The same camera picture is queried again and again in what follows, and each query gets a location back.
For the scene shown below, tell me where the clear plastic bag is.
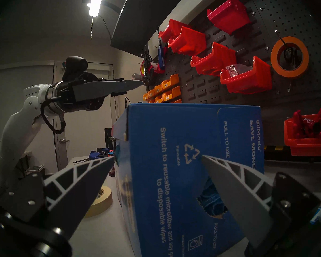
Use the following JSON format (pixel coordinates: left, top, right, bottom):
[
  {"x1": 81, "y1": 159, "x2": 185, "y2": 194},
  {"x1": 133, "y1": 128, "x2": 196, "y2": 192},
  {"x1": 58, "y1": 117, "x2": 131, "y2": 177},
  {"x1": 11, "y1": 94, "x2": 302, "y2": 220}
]
[{"x1": 226, "y1": 64, "x2": 253, "y2": 77}]

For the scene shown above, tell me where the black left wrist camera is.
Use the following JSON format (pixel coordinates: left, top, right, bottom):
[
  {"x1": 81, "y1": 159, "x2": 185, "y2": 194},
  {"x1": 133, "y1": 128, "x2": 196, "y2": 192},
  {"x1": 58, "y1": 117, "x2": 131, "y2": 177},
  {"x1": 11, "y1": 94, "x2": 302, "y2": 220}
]
[{"x1": 62, "y1": 56, "x2": 89, "y2": 82}]

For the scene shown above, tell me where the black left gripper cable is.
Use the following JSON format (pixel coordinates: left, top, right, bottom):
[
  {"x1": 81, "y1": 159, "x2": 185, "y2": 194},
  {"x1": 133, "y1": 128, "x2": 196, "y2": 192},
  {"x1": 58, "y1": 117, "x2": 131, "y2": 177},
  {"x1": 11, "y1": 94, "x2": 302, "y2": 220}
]
[{"x1": 40, "y1": 96, "x2": 67, "y2": 134}]

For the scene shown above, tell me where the yellow bin labelled M3X6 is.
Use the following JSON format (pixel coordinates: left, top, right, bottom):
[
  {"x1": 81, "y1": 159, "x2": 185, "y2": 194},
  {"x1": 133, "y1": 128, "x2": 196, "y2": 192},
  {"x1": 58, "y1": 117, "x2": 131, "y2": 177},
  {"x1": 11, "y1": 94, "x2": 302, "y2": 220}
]
[{"x1": 161, "y1": 74, "x2": 179, "y2": 90}]

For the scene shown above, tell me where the dark red plastic bin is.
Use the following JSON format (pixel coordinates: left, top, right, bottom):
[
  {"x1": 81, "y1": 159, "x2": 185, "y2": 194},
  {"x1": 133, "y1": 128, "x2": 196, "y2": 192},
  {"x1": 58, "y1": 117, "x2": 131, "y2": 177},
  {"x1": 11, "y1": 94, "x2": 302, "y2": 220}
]
[{"x1": 207, "y1": 0, "x2": 250, "y2": 35}]

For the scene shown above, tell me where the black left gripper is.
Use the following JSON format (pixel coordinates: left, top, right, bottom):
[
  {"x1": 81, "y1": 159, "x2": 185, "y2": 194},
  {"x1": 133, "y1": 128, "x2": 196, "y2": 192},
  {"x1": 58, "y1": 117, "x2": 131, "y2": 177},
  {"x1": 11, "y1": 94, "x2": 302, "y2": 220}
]
[{"x1": 52, "y1": 72, "x2": 144, "y2": 112}]

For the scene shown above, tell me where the blue hand tool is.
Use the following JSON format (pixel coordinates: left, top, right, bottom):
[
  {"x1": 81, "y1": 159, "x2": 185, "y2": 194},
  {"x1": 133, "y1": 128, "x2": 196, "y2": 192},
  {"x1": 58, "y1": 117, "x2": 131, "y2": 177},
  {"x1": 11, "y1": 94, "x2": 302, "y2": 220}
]
[{"x1": 157, "y1": 44, "x2": 167, "y2": 71}]

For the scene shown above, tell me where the yellow bin labelled M3-4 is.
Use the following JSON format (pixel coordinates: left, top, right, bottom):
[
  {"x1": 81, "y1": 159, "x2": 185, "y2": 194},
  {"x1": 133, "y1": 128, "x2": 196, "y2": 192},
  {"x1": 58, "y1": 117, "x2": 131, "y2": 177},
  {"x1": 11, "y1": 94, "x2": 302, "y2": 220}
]
[{"x1": 163, "y1": 86, "x2": 182, "y2": 102}]

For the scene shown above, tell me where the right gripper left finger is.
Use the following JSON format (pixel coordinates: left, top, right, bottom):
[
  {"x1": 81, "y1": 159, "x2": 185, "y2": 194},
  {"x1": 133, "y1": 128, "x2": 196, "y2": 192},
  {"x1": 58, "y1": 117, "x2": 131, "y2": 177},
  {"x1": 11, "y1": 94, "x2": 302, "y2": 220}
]
[{"x1": 43, "y1": 156, "x2": 115, "y2": 240}]

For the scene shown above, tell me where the black overhead cabinet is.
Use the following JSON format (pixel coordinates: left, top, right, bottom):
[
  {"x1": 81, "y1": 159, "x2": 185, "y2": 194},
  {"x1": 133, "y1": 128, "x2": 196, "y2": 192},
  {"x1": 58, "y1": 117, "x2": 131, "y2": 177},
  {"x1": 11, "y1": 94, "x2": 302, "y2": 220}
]
[{"x1": 110, "y1": 0, "x2": 190, "y2": 57}]

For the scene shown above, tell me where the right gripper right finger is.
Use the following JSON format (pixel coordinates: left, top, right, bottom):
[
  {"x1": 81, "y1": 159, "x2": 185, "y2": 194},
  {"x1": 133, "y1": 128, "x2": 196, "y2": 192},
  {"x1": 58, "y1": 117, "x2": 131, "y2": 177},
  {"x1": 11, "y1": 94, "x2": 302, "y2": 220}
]
[{"x1": 201, "y1": 155, "x2": 274, "y2": 251}]

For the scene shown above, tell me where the blue microfiber towel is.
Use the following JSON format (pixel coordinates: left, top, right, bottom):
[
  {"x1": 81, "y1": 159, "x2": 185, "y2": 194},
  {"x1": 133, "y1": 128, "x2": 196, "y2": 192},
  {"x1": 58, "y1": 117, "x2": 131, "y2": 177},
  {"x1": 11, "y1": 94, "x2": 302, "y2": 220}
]
[{"x1": 197, "y1": 176, "x2": 228, "y2": 219}]

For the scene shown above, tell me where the ceiling light bar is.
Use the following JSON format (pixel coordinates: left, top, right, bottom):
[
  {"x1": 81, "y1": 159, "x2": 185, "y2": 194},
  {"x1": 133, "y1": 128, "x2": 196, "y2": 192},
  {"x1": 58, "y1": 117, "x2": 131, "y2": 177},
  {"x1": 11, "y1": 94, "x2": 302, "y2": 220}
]
[{"x1": 88, "y1": 0, "x2": 105, "y2": 17}]

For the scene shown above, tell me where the red bin with plastic bag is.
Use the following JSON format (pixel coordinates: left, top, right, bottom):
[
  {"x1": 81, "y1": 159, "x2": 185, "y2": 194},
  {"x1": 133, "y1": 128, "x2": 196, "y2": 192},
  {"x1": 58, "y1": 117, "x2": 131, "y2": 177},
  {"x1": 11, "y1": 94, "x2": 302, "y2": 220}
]
[{"x1": 220, "y1": 56, "x2": 273, "y2": 94}]

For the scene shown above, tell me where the grey door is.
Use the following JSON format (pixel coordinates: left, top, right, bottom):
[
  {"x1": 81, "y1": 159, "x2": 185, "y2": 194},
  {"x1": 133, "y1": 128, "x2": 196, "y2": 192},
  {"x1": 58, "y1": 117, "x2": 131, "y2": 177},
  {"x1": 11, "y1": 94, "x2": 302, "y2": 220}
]
[{"x1": 54, "y1": 62, "x2": 115, "y2": 171}]

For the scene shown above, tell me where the blue clamp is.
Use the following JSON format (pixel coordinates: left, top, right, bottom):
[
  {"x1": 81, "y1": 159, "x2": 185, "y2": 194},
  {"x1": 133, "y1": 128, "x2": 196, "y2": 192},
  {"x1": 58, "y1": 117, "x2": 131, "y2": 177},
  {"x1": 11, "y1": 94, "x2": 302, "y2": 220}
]
[{"x1": 90, "y1": 148, "x2": 110, "y2": 160}]

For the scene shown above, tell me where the blue shop towel box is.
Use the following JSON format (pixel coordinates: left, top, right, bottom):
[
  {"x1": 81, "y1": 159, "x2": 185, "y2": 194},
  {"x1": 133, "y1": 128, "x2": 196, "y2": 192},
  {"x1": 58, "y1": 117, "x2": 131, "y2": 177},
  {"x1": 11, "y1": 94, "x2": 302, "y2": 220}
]
[{"x1": 111, "y1": 103, "x2": 265, "y2": 257}]

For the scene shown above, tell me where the beige masking tape roll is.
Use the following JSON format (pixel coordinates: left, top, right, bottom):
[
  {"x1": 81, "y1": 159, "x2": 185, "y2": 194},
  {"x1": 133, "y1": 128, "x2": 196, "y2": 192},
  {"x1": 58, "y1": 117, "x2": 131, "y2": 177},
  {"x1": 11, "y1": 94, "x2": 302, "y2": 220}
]
[{"x1": 84, "y1": 186, "x2": 113, "y2": 219}]

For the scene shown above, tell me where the orange tape roll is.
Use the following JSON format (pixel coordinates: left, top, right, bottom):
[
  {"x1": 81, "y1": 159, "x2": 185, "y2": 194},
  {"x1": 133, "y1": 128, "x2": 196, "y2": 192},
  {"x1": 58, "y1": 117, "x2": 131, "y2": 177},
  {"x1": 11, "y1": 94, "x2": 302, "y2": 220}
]
[{"x1": 271, "y1": 36, "x2": 309, "y2": 78}]

